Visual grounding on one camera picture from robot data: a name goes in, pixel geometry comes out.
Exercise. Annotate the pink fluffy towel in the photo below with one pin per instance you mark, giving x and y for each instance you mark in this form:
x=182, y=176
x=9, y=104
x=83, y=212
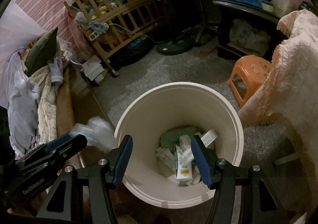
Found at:
x=290, y=91

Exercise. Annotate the black fan base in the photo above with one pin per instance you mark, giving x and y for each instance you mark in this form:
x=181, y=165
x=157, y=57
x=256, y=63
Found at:
x=175, y=47

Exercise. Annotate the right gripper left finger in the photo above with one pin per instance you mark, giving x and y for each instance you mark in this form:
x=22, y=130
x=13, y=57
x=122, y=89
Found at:
x=90, y=185

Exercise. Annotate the green white milk carton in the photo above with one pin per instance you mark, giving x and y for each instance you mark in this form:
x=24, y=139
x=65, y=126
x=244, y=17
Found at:
x=183, y=167

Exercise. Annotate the brown wooden bed frame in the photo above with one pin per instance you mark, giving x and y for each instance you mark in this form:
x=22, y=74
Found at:
x=76, y=104

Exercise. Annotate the clear wrapper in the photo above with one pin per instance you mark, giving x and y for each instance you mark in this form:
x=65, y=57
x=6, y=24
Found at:
x=98, y=133

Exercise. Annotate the grey blue blanket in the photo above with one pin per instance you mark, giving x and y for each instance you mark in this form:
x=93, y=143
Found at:
x=20, y=98

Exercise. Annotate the wooden baby crib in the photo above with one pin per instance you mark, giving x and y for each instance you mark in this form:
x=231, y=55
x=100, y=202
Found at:
x=110, y=25

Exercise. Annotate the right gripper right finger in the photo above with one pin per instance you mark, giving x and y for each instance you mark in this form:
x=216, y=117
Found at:
x=259, y=203

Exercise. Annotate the green white snack bag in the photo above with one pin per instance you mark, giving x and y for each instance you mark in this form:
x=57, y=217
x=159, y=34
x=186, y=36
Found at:
x=169, y=138

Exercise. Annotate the dark green pillow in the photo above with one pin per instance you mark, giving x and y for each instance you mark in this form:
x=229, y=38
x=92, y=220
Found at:
x=42, y=52

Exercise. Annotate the cream quilted bed cover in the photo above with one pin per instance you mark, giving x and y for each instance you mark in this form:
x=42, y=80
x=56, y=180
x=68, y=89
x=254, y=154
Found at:
x=47, y=108

